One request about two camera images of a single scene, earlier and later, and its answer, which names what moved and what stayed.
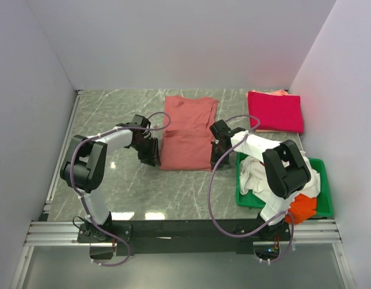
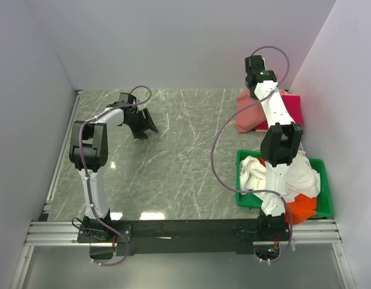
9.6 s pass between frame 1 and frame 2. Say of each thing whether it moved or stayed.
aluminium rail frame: stayed
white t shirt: stayed
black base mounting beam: stayed
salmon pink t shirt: moved
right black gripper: moved
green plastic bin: stayed
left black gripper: moved
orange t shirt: stayed
